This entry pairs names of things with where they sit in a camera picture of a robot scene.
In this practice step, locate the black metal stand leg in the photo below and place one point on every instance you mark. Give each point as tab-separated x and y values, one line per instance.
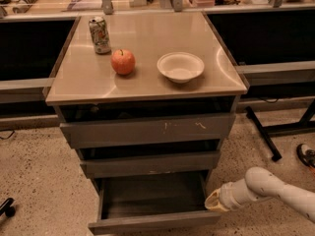
304	125

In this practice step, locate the red apple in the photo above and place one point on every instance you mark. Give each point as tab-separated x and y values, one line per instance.
123	61

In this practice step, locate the crushed soda can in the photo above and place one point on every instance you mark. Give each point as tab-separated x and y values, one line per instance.
100	35

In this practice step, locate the grey middle drawer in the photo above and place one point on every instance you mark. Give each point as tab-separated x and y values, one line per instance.
150	165

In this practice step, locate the grey drawer cabinet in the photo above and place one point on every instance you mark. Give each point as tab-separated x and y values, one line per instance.
87	89

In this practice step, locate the sneaker shoe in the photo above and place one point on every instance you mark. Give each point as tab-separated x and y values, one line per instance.
306	155

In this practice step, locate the grey bottom drawer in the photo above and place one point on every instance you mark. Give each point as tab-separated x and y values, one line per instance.
152	202

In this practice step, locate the black chair caster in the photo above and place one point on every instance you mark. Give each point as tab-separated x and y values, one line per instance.
7	208

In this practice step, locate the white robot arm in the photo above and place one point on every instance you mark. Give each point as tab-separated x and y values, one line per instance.
257	185

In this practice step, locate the white paper bowl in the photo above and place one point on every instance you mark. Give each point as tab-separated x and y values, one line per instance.
180	67

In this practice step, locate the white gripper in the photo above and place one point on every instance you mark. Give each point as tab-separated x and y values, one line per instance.
227	193

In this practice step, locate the grey top drawer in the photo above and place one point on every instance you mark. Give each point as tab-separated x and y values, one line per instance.
144	131

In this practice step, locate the grey drawer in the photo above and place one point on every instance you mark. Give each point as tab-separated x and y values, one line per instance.
144	131
150	165
152	202

